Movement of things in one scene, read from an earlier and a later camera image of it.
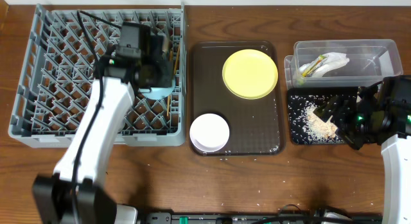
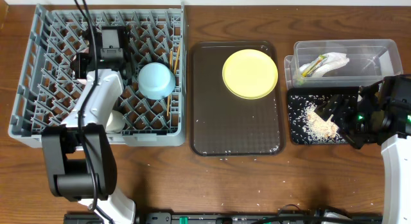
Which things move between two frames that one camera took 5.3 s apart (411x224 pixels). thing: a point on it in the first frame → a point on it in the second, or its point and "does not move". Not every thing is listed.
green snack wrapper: (314, 64) does not move
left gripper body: (157, 77) → (87, 67)
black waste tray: (305, 127) does not move
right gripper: (332, 106) does not move
